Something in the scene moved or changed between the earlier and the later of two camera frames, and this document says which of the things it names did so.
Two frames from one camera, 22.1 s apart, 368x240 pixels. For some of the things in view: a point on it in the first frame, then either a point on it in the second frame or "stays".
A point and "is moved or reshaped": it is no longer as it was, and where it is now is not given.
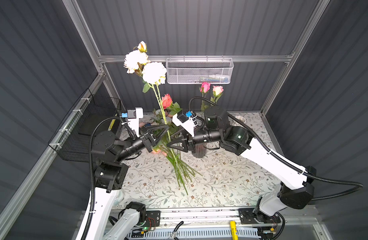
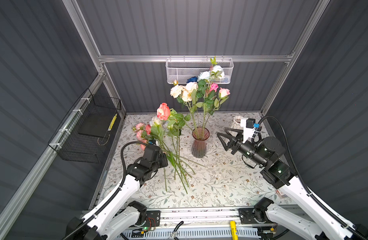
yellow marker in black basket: [111, 124] stays
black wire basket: [72, 140] stays
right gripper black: [185, 139] → [232, 141]
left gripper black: [148, 140] → [163, 162]
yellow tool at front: [233, 228] stays
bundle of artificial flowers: [181, 163] is moved or reshaped
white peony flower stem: [153, 73] → [176, 91]
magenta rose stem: [204, 88] → [210, 105]
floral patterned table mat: [228, 181] stays
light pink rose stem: [217, 93] is moved or reshaped
